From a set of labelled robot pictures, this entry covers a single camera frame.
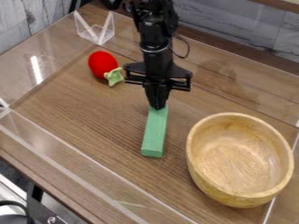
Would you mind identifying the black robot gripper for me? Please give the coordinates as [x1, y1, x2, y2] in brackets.
[124, 49, 192, 109]

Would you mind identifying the light brown wooden bowl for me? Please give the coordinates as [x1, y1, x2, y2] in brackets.
[185, 112, 295, 208]

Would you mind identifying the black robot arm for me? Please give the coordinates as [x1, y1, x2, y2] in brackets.
[98, 0, 192, 109]

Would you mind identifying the red plush strawberry toy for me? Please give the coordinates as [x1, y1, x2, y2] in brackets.
[88, 51, 124, 87]

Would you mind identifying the clear acrylic corner bracket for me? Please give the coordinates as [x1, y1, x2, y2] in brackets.
[73, 10, 114, 46]

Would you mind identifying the green rectangular block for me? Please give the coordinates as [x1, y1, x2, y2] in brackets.
[141, 107, 168, 158]

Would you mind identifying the black cable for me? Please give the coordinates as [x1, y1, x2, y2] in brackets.
[0, 199, 40, 224]

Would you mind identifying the black metal table frame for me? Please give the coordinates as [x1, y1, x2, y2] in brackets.
[22, 180, 74, 224]

